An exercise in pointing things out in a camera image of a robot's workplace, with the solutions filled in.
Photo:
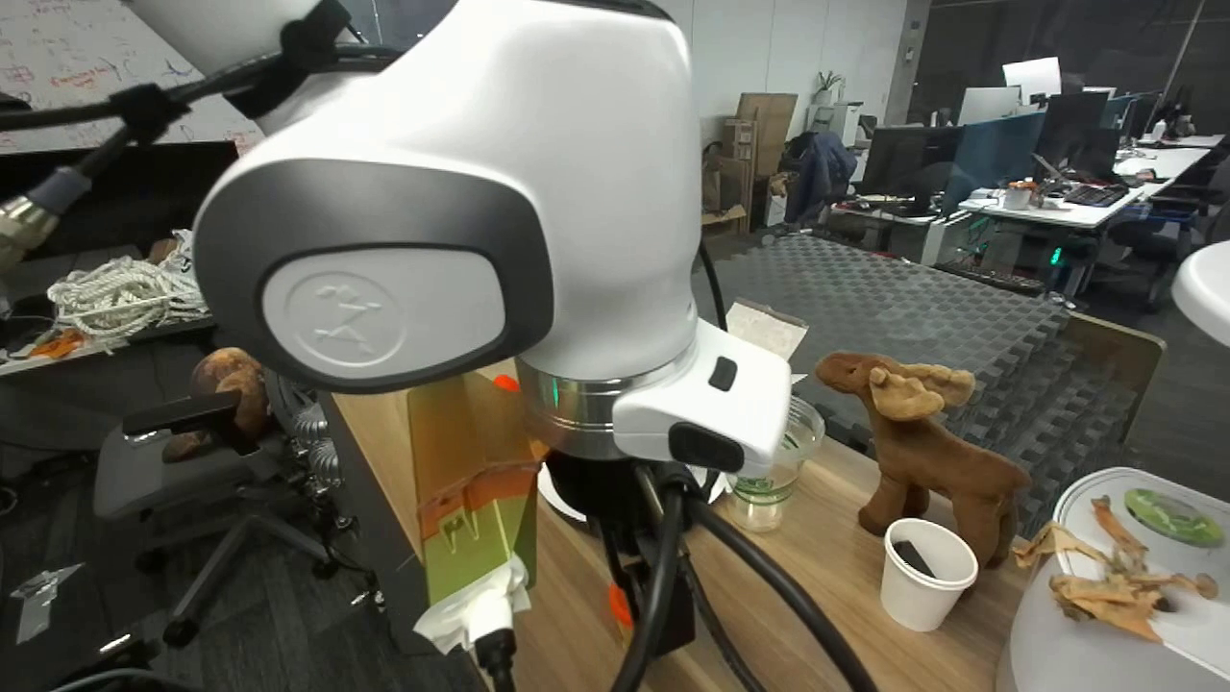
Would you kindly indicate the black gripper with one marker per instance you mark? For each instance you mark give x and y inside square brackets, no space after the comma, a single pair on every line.
[629,539]

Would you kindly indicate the small red round object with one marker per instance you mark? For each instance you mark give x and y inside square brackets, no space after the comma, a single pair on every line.
[506,382]

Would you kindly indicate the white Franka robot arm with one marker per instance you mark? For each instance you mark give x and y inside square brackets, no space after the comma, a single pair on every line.
[539,166]

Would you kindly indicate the tan wrist-mounted block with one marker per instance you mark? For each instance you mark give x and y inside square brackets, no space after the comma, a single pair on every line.
[468,514]

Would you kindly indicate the yellow open tea box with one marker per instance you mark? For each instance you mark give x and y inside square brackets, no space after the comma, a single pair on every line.
[771,329]

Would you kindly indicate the small black object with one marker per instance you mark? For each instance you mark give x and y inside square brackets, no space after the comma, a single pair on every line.
[917,558]

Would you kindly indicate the white paper cup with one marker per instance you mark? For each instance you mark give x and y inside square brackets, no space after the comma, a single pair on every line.
[924,598]

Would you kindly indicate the brown moose plush toy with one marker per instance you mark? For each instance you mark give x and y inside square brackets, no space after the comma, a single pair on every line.
[926,463]

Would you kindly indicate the dark foam floor mat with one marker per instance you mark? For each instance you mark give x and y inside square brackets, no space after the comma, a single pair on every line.
[896,311]

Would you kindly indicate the brown round plush toy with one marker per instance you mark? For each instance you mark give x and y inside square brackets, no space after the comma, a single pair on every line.
[232,388]

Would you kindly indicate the brown cardboard box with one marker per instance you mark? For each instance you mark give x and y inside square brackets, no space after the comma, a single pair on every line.
[765,135]

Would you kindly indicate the grey office chair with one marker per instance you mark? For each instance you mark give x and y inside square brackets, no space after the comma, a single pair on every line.
[177,473]

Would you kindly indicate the black computer monitor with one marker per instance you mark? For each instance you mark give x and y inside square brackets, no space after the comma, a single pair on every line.
[908,163]

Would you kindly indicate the white plastic bin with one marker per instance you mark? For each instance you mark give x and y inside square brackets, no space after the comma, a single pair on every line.
[1099,654]

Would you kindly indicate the tan wood scraps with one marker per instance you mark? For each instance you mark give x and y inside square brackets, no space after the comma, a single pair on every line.
[1116,598]

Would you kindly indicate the white office desk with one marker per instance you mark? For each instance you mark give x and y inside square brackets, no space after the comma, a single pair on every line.
[1062,206]

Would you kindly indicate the green flat round object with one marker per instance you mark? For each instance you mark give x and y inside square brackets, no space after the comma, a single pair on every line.
[1179,521]

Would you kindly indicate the white paper scrap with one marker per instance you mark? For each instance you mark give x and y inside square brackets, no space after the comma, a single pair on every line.
[45,602]

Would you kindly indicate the lit computer monitor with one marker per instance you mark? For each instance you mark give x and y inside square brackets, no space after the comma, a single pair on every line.
[1033,79]

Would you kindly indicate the white round table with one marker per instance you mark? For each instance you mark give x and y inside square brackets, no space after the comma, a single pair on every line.
[1208,294]

